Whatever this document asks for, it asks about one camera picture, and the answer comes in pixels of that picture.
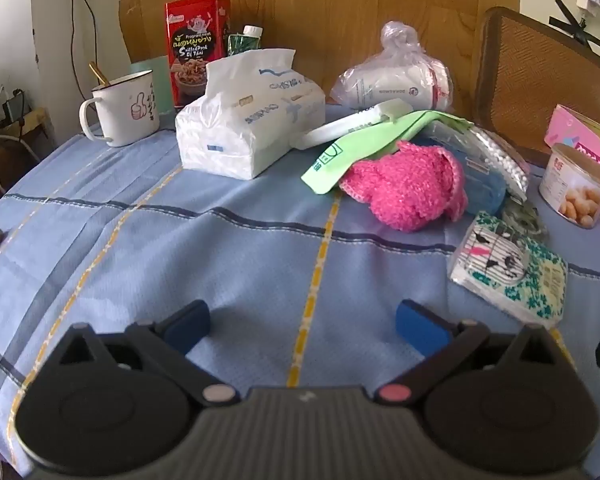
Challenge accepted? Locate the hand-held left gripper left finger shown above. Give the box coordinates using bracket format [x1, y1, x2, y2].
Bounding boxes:
[45, 300, 241, 406]

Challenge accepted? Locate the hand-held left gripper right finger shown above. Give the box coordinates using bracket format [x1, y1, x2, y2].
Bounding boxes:
[375, 299, 576, 406]

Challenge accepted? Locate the printed napkin pack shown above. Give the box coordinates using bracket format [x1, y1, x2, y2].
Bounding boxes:
[448, 211, 568, 323]

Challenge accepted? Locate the pink knitted cloth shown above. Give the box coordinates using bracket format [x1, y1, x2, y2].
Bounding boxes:
[339, 141, 468, 233]

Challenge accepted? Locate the light green packet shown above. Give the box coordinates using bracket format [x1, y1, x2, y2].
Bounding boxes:
[301, 109, 473, 195]

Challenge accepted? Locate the pink tin box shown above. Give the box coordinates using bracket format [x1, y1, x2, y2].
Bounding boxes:
[544, 104, 600, 233]

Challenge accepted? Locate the blue checked tablecloth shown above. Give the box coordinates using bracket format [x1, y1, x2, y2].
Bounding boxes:
[0, 102, 600, 480]

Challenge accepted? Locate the clear patterned wrapper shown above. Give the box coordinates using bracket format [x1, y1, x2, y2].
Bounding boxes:
[502, 200, 549, 239]

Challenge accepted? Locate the blue packet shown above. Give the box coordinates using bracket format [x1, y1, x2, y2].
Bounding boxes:
[447, 150, 508, 214]

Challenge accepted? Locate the food can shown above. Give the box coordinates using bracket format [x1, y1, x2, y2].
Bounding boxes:
[539, 143, 600, 230]

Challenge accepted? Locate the white tissue pack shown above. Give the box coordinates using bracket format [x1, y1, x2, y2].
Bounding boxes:
[175, 48, 327, 181]

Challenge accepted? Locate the white enamel mug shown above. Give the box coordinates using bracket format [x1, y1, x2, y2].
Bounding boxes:
[79, 72, 161, 147]

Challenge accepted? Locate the white item in plastic bag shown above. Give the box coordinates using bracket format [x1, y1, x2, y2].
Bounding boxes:
[330, 21, 456, 112]

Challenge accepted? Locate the light green card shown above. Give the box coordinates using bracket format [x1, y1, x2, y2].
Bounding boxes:
[129, 56, 177, 116]

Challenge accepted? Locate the gold spoon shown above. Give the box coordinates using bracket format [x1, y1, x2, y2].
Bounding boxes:
[89, 61, 112, 87]

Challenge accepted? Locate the wicker chair back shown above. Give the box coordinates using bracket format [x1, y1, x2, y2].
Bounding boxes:
[472, 6, 600, 166]

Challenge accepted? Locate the small dark device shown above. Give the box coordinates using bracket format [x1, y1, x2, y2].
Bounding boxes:
[2, 89, 31, 124]

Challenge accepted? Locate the green bottle with white cap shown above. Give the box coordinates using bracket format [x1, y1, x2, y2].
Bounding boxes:
[226, 25, 265, 57]

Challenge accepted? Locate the red snack box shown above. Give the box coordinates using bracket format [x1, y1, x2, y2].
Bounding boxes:
[165, 0, 232, 109]

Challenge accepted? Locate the black tape cross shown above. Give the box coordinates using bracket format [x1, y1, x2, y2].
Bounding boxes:
[549, 0, 600, 58]

